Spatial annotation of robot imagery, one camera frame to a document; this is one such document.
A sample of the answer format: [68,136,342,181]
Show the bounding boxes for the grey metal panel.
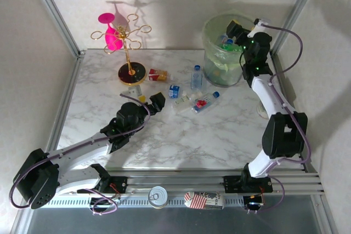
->
[12,206,337,234]

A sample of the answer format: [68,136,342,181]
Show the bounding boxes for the red white striped box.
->
[183,190,226,210]

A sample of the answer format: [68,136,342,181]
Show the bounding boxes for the bottle with red flower label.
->
[191,91,220,115]

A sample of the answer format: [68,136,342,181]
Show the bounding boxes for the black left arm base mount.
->
[77,175,128,194]

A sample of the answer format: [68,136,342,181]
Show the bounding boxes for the small blue carton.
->
[168,84,181,100]

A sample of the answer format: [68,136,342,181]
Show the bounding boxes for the clear water bottle blue cap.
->
[190,65,206,92]

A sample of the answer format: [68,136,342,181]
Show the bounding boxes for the perforated metal cable duct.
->
[46,196,245,209]

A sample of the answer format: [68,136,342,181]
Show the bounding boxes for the pink wine glass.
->
[98,12,123,52]

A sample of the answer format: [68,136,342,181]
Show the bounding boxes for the small circuit board red wires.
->
[108,183,123,201]

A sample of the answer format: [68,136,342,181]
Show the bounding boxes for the pale green bin liner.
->
[202,9,258,68]

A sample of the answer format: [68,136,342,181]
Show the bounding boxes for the bottle with pale green label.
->
[172,91,192,112]

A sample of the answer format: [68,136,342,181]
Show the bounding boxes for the clear tape roll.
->
[256,99,271,120]

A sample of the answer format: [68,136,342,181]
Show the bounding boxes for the aluminium frame post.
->
[26,0,86,58]
[270,0,325,54]

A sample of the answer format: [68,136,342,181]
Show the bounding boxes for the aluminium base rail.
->
[54,169,326,199]

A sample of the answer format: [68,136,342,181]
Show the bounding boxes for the silver tin can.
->
[148,186,169,209]

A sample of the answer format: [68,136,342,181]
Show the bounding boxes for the green translucent trash bin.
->
[202,10,258,88]

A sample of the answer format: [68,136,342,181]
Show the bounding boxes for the small circuit board with light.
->
[243,194,265,208]

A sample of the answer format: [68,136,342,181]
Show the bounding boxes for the gold wine glass stand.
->
[90,13,152,86]

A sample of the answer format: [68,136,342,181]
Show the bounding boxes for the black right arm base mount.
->
[223,175,274,193]

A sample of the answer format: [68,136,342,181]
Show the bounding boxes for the aluminium table side rail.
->
[44,50,86,153]
[270,52,326,191]

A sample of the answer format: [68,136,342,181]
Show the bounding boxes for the red juice carton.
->
[148,69,175,82]

